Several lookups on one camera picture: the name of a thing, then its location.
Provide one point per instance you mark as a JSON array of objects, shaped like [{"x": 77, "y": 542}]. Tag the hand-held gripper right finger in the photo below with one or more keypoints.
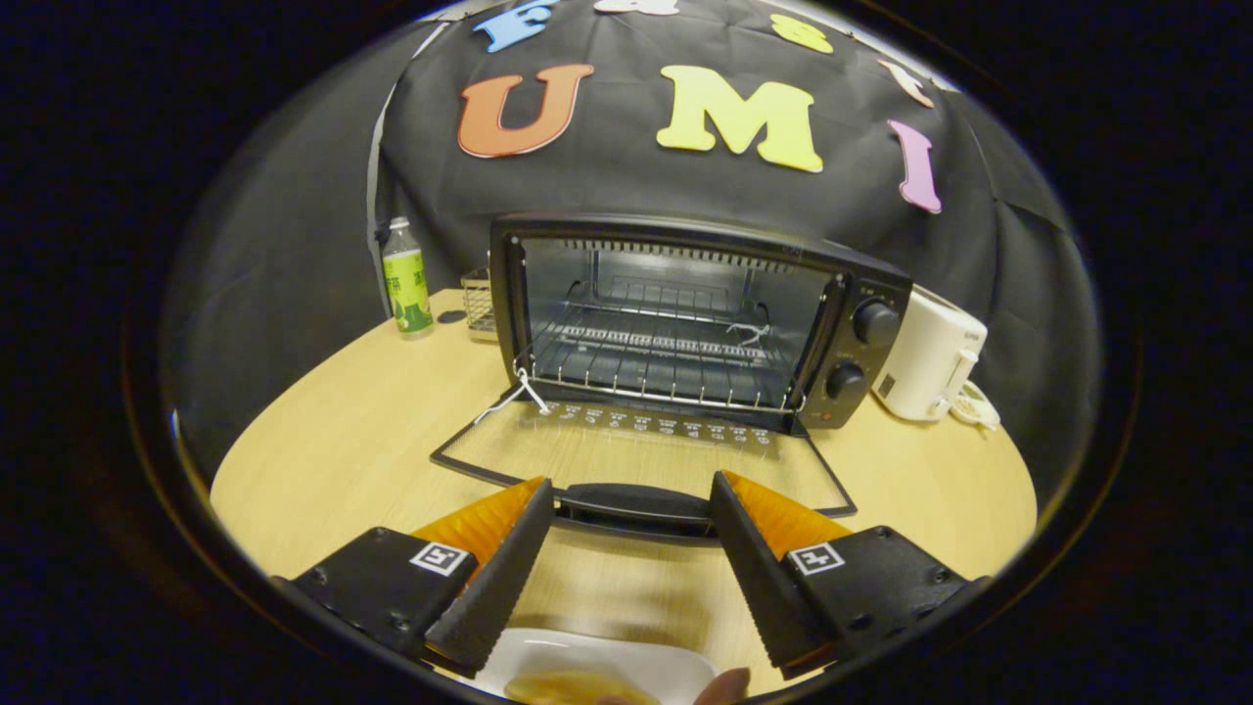
[{"x": 759, "y": 578}]

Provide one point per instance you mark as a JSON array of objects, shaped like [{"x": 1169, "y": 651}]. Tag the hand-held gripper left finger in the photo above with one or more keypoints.
[{"x": 499, "y": 578}]

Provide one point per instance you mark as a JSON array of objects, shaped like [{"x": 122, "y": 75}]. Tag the round golden bread bun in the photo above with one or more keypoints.
[{"x": 568, "y": 688}]

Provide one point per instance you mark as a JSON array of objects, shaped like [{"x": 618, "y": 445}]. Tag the black toaster oven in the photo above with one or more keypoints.
[{"x": 675, "y": 245}]

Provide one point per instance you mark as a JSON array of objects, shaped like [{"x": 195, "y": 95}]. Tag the white pop-up toaster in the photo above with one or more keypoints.
[{"x": 930, "y": 357}]

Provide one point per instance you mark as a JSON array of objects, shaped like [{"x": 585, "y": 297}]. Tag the white square plate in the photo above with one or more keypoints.
[{"x": 587, "y": 651}]

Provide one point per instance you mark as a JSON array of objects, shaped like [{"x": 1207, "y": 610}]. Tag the small white snack dish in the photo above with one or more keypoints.
[{"x": 977, "y": 406}]

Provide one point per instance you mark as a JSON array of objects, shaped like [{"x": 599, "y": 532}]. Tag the green label drink bottle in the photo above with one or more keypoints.
[{"x": 407, "y": 289}]

